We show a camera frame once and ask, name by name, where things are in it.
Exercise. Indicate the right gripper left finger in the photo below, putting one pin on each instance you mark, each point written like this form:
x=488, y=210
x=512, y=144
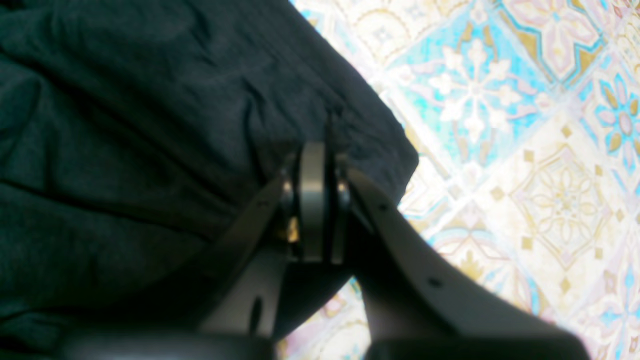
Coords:
x=242, y=277

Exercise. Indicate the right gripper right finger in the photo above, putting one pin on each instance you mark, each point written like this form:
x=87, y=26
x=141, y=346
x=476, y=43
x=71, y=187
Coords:
x=418, y=306

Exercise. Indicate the black t-shirt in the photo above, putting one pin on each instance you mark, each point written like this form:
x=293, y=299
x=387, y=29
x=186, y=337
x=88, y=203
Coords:
x=133, y=133

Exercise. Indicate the patterned tablecloth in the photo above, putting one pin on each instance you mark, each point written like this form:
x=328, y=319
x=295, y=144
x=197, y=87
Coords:
x=525, y=117

